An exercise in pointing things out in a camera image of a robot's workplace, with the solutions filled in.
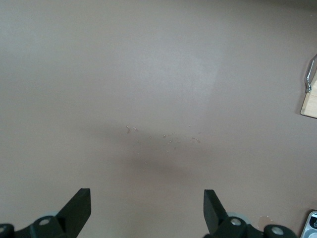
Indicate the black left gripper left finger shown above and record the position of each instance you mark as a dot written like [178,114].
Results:
[67,220]

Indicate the wooden cutting board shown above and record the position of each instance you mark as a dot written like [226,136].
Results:
[310,104]

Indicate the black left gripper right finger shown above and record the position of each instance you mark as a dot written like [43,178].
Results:
[223,223]

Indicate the silver digital kitchen scale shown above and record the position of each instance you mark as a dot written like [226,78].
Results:
[310,228]

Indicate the brown liquid spill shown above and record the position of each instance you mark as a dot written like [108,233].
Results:
[265,219]

